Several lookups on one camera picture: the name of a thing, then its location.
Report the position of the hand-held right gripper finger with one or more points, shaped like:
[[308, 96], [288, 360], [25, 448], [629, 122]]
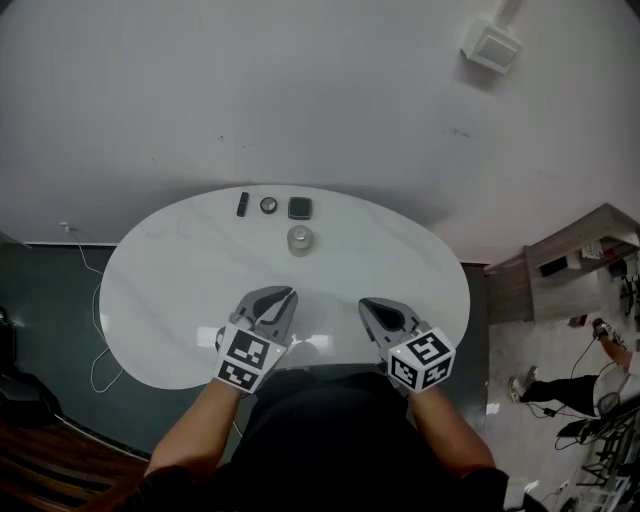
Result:
[[405, 314], [369, 327]]

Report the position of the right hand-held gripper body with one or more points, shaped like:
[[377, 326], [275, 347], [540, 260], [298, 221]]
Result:
[[422, 360]]

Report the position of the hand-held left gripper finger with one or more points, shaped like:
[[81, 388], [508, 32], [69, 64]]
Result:
[[252, 302], [285, 320]]

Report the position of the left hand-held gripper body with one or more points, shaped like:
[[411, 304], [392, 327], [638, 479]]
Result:
[[247, 357]]

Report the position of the small white cylindrical jar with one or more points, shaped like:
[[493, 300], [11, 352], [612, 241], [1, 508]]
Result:
[[300, 241]]

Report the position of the person's right forearm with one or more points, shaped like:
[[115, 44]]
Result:
[[450, 435]]

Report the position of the person's left forearm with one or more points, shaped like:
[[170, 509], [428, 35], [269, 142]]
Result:
[[200, 425]]

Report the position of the white kidney-shaped table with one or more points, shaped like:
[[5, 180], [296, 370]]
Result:
[[200, 280]]

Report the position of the small round tin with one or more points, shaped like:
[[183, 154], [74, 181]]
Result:
[[268, 205]]

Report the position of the black stick-shaped case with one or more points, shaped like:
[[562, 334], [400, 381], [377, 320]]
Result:
[[242, 204]]

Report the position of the black square compact box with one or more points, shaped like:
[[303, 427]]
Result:
[[300, 208]]

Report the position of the person's black clothing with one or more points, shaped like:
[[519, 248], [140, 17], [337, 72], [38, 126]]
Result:
[[325, 450]]

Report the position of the grey wooden shelf unit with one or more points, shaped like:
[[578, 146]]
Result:
[[555, 295]]

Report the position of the black chair base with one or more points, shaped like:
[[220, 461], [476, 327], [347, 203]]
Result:
[[607, 440]]

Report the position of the black bag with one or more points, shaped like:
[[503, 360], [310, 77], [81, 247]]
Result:
[[25, 390]]

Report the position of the dark brown wooden frame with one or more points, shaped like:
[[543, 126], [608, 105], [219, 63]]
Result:
[[55, 465]]

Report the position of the white wall switch box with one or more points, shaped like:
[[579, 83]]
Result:
[[492, 46]]

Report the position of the white wall conduit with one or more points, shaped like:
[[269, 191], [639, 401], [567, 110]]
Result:
[[509, 10]]

